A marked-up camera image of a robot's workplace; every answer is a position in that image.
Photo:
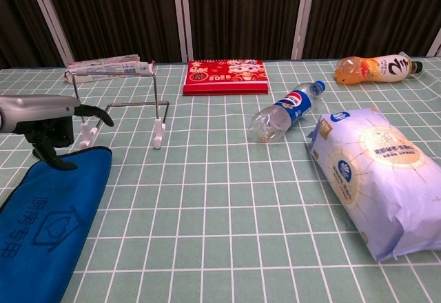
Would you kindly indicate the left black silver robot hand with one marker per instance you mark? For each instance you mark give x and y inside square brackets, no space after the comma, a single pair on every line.
[34,113]

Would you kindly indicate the blue towel with black trim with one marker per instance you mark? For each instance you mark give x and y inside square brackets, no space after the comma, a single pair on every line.
[51,196]

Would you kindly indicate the toothpaste box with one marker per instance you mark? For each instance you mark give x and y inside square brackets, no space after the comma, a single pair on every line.
[103,69]

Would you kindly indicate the red desk calendar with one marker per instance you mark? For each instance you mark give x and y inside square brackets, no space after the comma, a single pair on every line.
[224,75]

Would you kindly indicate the green checkered tablecloth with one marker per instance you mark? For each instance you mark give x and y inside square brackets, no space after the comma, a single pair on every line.
[241,213]

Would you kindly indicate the empty Pepsi plastic bottle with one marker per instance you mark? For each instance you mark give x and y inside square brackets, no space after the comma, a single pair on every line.
[289,106]

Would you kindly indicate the orange drink bottle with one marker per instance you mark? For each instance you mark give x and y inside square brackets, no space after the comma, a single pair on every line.
[372,70]

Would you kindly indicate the lilac tissue pack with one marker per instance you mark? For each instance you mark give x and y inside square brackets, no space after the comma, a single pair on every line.
[379,179]

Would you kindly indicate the white partition frame post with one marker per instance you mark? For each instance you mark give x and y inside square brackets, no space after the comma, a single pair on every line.
[183,17]
[50,17]
[303,17]
[435,43]

